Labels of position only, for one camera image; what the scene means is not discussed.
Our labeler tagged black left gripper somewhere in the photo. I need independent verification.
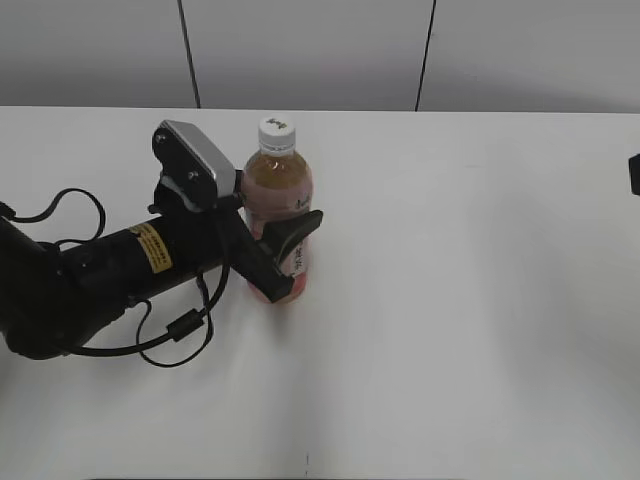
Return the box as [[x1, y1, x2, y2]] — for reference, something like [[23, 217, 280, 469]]
[[149, 184, 324, 303]]

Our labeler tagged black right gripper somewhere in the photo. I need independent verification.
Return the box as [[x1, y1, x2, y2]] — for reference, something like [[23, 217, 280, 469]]
[[628, 154, 640, 195]]

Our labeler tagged pink peach tea bottle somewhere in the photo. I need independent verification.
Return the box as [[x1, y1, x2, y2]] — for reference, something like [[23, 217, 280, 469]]
[[241, 115, 315, 304]]

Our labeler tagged white bottle cap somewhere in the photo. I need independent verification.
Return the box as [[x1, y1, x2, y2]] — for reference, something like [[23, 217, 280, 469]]
[[258, 114, 296, 152]]

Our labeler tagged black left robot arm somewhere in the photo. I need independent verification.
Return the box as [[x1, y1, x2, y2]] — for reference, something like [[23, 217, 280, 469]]
[[1, 186, 323, 360]]

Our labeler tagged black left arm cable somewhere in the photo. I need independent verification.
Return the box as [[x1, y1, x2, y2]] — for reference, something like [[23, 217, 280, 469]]
[[0, 187, 232, 369]]

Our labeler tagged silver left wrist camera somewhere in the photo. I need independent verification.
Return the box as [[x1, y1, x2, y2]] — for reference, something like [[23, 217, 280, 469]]
[[152, 120, 237, 213]]

